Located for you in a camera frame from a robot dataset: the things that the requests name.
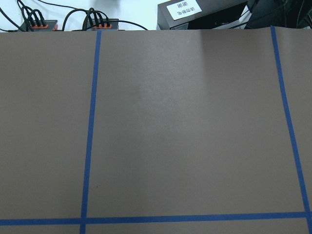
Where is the small electronics board far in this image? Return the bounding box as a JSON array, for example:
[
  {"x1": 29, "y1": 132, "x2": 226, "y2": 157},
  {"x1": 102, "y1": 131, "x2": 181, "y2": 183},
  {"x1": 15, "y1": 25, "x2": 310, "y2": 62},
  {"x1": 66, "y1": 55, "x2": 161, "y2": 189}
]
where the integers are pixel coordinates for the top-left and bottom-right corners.
[{"x1": 20, "y1": 19, "x2": 58, "y2": 32}]

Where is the black box white label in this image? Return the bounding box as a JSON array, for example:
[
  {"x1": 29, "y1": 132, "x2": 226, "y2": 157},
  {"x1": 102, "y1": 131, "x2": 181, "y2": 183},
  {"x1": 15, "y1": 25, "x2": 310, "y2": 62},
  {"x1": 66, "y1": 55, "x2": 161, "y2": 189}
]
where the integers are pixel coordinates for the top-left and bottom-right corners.
[{"x1": 157, "y1": 0, "x2": 248, "y2": 30}]

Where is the small electronics board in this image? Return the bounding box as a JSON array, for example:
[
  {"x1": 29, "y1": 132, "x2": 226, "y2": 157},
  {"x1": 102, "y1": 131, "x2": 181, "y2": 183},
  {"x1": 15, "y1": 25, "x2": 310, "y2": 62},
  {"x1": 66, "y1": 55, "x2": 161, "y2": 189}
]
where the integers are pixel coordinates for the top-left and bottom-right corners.
[
  {"x1": 20, "y1": 19, "x2": 58, "y2": 32},
  {"x1": 83, "y1": 19, "x2": 119, "y2": 31}
]

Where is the small electronics board near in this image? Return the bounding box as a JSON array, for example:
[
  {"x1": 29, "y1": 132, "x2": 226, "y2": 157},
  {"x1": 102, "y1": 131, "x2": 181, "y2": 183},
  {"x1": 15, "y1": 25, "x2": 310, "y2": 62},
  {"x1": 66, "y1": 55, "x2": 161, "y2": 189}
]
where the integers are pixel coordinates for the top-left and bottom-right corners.
[{"x1": 83, "y1": 19, "x2": 119, "y2": 31}]

